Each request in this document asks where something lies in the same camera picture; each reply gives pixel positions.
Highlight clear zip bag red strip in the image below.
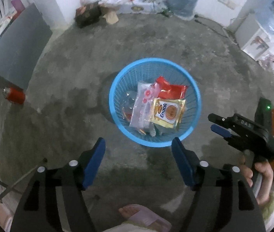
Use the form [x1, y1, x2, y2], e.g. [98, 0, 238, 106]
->
[130, 82, 161, 129]

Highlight yellow Enaak snack packet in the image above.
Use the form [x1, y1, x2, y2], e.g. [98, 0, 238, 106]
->
[150, 98, 186, 129]

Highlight red plastic wrapper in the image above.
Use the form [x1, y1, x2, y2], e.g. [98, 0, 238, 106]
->
[156, 76, 188, 100]

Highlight clear bottle blue label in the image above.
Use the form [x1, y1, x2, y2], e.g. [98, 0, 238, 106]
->
[121, 91, 137, 122]

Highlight blue plastic trash basket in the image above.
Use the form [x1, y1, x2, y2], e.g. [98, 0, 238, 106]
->
[109, 58, 202, 148]

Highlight person's right hand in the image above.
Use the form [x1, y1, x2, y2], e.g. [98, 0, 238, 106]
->
[238, 155, 274, 206]

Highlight pink slipper foot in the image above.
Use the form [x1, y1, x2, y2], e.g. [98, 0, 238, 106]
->
[119, 204, 172, 231]

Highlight white small cabinet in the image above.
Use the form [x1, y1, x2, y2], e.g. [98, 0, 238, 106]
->
[235, 14, 274, 61]

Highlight red cylinder can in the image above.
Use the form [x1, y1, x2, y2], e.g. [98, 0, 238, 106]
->
[3, 87, 26, 105]

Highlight dark grey side table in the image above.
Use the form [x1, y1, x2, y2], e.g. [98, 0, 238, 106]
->
[0, 4, 52, 91]

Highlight dark bag on floor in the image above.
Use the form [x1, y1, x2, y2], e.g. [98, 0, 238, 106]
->
[74, 2, 102, 28]

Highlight purple cup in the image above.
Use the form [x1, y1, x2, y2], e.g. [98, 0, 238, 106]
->
[11, 0, 25, 13]

